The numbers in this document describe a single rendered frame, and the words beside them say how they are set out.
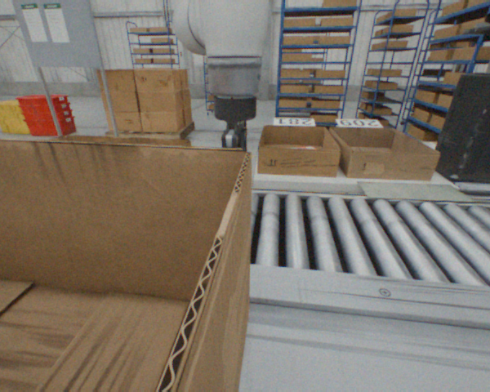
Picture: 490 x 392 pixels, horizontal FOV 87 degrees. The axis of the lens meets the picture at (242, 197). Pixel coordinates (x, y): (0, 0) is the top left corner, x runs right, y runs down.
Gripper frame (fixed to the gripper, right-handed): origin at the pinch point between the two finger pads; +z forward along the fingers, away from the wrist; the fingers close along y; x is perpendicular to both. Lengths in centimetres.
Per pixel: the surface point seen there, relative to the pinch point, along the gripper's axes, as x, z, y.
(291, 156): -12.9, 3.3, 40.5
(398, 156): -48, 2, 41
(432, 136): -178, 48, 269
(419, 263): -38.0, 11.1, -2.1
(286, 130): -11, 3, 78
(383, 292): -20.0, -3.6, -26.0
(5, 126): 477, 73, 360
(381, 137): -55, 5, 80
